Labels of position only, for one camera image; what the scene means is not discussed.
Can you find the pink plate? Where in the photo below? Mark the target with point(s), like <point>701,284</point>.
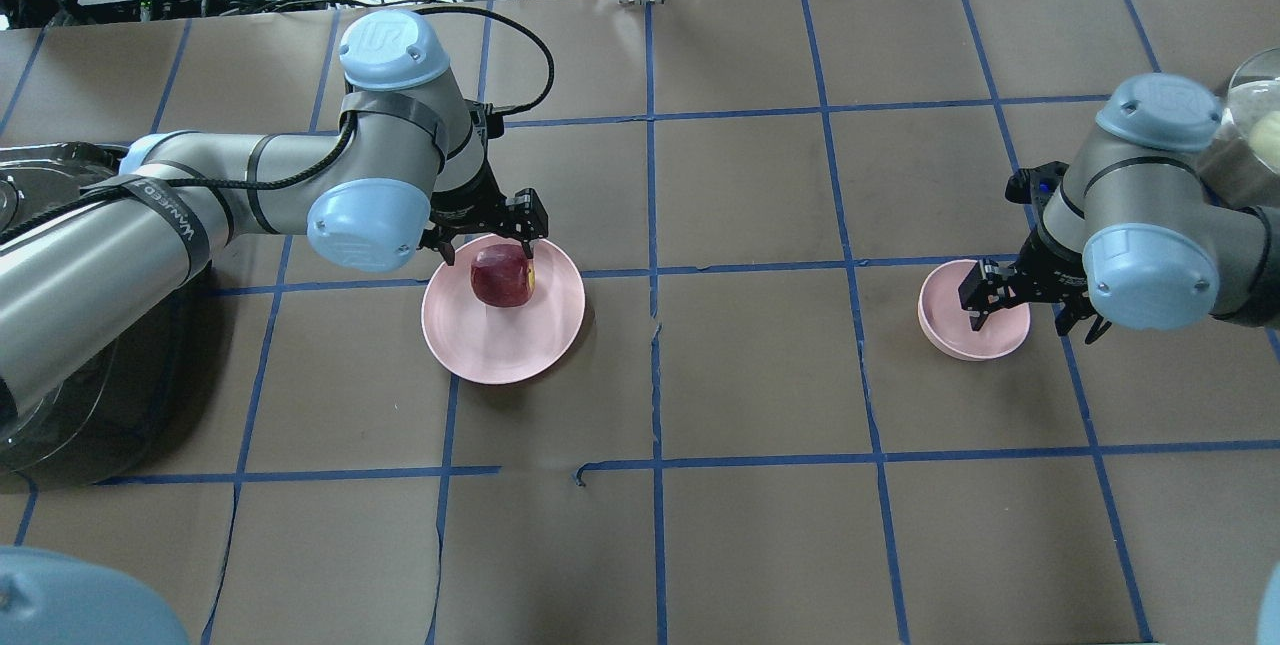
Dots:
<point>497,346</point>

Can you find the dark brown rice cooker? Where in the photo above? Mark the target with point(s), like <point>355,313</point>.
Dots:
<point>99,274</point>

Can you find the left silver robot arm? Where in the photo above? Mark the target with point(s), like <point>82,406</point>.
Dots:
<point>407,170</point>

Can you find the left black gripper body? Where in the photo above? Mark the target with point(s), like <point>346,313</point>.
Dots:
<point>474,212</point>

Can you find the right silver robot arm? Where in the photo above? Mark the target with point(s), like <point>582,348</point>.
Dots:
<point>1126,235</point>

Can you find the white steamed bun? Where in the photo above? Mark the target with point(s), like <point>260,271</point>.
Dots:
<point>1264,140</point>

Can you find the red apple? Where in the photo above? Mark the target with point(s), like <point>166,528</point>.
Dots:
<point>502,276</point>

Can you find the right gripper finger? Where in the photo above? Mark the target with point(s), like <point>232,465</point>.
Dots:
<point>979,309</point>

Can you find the steel steamer pot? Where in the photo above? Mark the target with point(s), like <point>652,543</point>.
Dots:
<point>1229,168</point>

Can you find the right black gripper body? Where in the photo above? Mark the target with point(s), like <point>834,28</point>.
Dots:
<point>1040,275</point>

